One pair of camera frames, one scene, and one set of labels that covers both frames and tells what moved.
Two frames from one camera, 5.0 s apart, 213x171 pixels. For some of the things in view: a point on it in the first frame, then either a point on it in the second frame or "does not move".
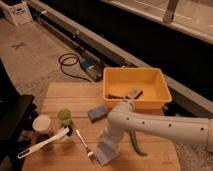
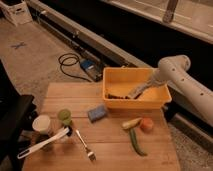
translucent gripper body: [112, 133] → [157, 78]
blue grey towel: [107, 151] → [138, 91]
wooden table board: [75, 120] does not move
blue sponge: [98, 113] does not move
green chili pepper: [134, 142] does not move
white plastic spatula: [26, 151] does not move
